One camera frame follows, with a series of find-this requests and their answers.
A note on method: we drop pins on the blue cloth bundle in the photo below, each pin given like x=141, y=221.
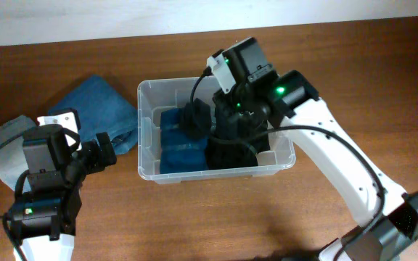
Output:
x=179, y=153

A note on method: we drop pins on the black cloth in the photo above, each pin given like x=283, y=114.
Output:
x=225, y=156
x=260, y=144

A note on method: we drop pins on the clear plastic storage bin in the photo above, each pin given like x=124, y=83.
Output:
x=157, y=96

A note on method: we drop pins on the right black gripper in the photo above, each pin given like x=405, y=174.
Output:
x=227, y=111

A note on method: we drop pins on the folded light grey jeans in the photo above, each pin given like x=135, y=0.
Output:
x=12, y=158

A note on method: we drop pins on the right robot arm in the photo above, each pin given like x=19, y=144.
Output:
x=252, y=91

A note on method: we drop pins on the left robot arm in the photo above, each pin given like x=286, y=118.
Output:
x=41, y=223

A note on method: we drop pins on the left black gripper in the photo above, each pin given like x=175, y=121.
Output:
x=100, y=159

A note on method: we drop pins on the folded dark blue jeans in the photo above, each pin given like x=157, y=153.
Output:
x=102, y=109

